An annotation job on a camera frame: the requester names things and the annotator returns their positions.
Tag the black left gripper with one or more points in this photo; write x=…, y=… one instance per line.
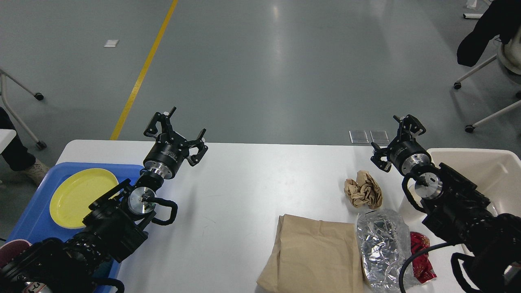
x=167, y=155

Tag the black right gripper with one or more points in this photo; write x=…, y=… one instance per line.
x=405, y=154

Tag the yellow plate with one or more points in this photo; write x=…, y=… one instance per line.
x=70, y=201

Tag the dark teal mug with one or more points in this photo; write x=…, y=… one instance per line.
x=104, y=270

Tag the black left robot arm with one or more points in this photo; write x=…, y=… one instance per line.
x=115, y=226

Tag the right floor outlet cover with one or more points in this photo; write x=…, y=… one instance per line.
x=379, y=137

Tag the floor outlet cover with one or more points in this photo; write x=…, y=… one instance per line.
x=379, y=137
x=358, y=137

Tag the left floor outlet cover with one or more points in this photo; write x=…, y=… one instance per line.
x=358, y=137

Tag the crumpled brown paper ball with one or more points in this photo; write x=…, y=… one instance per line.
x=364, y=190

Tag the crumpled silver foil bag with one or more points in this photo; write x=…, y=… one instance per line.
x=384, y=245

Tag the white plastic bin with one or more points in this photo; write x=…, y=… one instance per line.
x=497, y=174

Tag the red snack wrapper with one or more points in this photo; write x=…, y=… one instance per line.
x=422, y=267

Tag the white rolling rack leg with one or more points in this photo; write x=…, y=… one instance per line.
x=15, y=109

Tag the white office chair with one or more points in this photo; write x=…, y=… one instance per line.
x=508, y=57

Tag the brown paper bag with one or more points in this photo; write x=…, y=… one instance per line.
x=313, y=256

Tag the person's foot in shoe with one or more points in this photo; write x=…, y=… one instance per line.
x=20, y=160

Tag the pink mug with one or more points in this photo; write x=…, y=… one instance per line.
x=12, y=249

